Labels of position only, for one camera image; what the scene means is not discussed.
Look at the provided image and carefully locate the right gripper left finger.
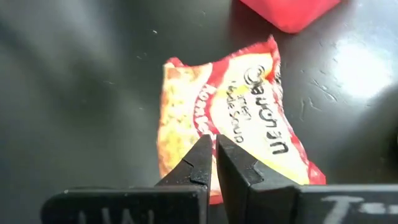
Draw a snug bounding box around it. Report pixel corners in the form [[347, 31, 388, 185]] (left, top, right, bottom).
[[40, 133, 214, 224]]

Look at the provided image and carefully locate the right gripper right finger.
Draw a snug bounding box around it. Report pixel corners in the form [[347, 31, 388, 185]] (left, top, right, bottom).
[[216, 133, 398, 224]]

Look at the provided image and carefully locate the dark red Maruchan noodle pack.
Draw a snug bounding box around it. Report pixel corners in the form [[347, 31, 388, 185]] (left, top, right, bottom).
[[156, 34, 327, 205]]

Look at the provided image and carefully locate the black table mat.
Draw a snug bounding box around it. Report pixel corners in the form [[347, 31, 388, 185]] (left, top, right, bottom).
[[0, 0, 398, 187]]

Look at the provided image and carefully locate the red plastic bin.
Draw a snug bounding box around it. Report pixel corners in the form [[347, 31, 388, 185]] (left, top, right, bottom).
[[239, 0, 342, 34]]

